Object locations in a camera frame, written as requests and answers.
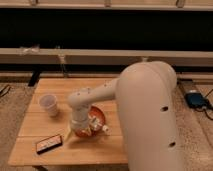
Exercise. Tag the wooden shelf rail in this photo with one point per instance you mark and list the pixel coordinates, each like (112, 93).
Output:
(102, 57)

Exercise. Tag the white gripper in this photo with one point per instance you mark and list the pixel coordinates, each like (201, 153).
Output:
(78, 125)

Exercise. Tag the white plastic cup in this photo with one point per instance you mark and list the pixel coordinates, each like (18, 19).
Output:
(48, 103)

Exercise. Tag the orange ceramic bowl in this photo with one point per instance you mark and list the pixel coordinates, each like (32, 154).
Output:
(94, 111)

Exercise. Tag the blue device on floor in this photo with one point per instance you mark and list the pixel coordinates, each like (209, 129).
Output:
(196, 100)

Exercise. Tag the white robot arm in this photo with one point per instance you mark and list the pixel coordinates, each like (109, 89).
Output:
(143, 95)

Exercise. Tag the white bottle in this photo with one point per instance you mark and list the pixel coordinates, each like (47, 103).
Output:
(98, 124)

